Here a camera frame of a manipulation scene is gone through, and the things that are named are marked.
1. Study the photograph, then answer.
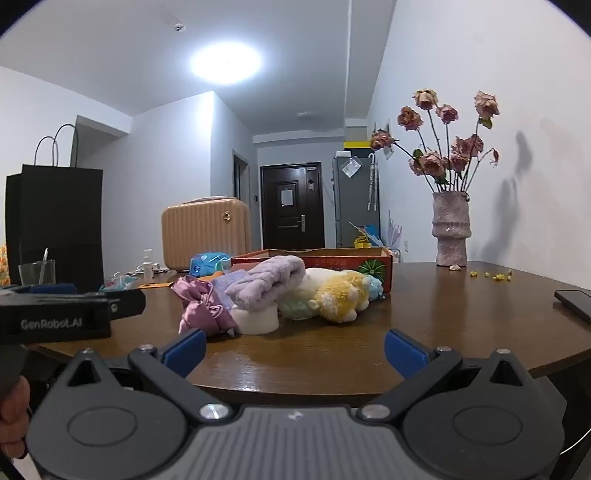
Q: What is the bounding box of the black paper bag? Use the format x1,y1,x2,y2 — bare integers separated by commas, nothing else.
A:
4,124,105,292

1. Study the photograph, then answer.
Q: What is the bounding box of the person's left hand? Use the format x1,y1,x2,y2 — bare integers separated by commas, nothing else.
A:
0,376,34,460

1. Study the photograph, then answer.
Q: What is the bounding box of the glass cup with spoon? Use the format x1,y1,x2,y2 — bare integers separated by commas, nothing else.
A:
18,248,57,287

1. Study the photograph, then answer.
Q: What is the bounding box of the light blue tissue pack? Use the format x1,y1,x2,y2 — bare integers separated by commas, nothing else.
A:
188,251,232,278

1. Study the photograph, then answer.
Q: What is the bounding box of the pastel plastic packet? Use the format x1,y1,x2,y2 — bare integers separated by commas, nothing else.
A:
104,275,140,291

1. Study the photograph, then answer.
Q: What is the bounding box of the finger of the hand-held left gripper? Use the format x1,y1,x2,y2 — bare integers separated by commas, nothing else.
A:
76,289,147,322
0,283,78,297

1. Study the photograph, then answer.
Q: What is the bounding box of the pink textured vase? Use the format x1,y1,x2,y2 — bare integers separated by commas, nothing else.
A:
431,191,472,267

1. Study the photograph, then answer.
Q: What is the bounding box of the dried pink rose bouquet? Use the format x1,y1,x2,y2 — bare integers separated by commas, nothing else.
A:
369,89,501,195

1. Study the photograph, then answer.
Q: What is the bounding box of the beige ribbed suitcase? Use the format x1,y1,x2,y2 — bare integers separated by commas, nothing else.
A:
161,196,252,273

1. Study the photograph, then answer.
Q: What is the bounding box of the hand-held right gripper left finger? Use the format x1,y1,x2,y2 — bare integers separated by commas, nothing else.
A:
55,329,232,424

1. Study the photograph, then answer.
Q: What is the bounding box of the side room door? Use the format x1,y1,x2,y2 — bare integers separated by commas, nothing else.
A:
233,154,251,228

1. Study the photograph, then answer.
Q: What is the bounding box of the black smartphone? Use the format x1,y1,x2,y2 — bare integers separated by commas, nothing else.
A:
554,289,591,325

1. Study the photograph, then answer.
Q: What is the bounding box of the round ceiling light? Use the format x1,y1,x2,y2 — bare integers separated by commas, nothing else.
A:
190,41,263,86

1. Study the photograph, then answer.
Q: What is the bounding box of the orange flat plastic piece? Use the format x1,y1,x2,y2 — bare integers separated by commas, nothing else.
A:
137,271,180,290

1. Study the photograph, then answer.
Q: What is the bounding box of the dark brown entrance door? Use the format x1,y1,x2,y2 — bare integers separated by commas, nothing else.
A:
259,161,326,251

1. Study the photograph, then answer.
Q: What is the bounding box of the storage cart with supplies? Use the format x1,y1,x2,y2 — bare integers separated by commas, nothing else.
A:
348,210,404,261

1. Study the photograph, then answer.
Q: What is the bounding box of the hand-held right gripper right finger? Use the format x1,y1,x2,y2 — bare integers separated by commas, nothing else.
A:
360,329,539,423

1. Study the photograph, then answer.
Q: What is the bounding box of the yellow plush toy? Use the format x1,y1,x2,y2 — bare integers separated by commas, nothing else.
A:
308,271,371,323

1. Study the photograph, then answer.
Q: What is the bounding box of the lilac fluffy cloth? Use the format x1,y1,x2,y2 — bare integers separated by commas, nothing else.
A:
224,255,307,315

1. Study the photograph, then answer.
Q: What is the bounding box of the grey refrigerator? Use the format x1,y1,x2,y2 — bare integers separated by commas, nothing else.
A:
332,154,382,250

